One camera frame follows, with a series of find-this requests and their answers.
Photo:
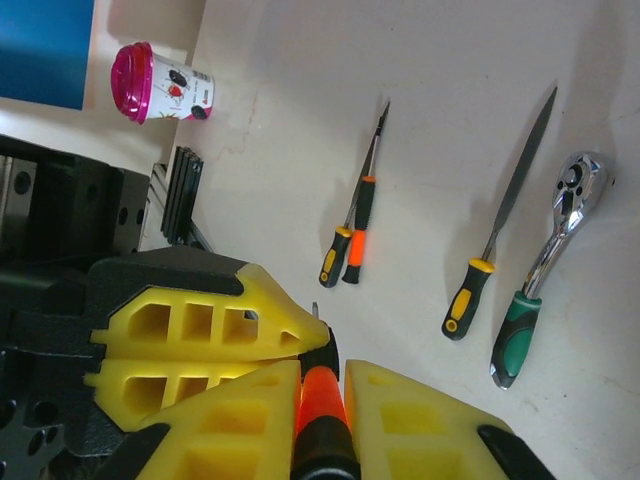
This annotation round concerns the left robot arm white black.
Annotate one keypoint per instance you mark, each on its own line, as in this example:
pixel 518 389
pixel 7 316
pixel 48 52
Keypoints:
pixel 60 210

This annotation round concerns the pink lidded printed cup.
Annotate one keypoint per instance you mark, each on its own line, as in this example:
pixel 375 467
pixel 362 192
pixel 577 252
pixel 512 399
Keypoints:
pixel 170 95

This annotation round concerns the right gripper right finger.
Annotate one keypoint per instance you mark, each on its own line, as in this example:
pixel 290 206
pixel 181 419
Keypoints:
pixel 415 435

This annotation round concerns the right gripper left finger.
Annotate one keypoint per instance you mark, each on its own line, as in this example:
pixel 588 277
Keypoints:
pixel 225 435

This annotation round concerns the black aluminium extrusion block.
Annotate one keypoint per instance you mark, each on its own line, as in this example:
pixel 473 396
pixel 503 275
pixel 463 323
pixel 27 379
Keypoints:
pixel 182 200

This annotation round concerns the aluminium rail frame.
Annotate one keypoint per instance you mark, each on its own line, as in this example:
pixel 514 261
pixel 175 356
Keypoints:
pixel 156 200

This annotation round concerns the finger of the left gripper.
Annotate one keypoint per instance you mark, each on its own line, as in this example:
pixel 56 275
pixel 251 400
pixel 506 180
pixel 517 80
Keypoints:
pixel 150 390
pixel 200 320

